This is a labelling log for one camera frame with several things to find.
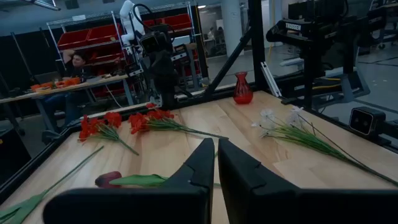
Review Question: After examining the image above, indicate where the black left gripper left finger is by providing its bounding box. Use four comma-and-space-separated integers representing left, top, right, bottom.
42, 138, 216, 224

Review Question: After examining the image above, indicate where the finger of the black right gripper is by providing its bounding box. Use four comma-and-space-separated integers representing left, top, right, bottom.
169, 81, 179, 108
160, 81, 171, 108

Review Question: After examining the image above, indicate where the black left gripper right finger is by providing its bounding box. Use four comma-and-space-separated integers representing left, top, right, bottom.
217, 138, 398, 224

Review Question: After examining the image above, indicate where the red artificial flower bunch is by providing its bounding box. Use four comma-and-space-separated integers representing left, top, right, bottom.
77, 111, 140, 156
127, 103, 229, 140

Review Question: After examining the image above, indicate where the white artificial flower bunch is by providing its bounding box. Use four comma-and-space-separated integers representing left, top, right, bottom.
251, 105, 398, 187

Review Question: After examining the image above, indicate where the dark red artificial tulip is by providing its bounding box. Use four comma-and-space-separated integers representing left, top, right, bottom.
95, 170, 222, 189
0, 145, 105, 224

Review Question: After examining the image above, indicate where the red glass vase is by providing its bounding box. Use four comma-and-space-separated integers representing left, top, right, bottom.
233, 71, 254, 105

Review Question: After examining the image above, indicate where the red plastic storage bin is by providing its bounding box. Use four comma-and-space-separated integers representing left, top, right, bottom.
57, 29, 91, 50
86, 24, 123, 44
163, 14, 193, 31
142, 18, 165, 28
90, 51, 125, 65

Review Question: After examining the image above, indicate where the long wooden work table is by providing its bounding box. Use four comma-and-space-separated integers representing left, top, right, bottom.
0, 73, 134, 131

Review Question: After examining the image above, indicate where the white building column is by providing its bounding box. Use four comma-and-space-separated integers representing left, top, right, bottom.
221, 0, 246, 57

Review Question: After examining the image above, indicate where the person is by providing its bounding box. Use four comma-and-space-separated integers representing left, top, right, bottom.
43, 49, 94, 125

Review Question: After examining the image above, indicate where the white light bar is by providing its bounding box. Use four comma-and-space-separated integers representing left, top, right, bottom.
260, 61, 282, 98

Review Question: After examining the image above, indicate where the orange plastic object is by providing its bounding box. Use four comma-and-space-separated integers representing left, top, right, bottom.
30, 82, 53, 93
54, 77, 82, 90

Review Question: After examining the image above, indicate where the grey metal stand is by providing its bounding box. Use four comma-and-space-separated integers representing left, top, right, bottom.
340, 70, 371, 105

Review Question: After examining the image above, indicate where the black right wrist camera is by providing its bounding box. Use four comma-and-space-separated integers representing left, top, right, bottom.
139, 30, 171, 55

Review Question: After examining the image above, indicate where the black aluminium table frame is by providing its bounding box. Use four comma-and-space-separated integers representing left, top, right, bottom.
0, 0, 398, 205

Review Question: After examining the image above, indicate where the black table-level camera box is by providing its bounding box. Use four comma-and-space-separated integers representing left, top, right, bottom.
348, 106, 387, 140

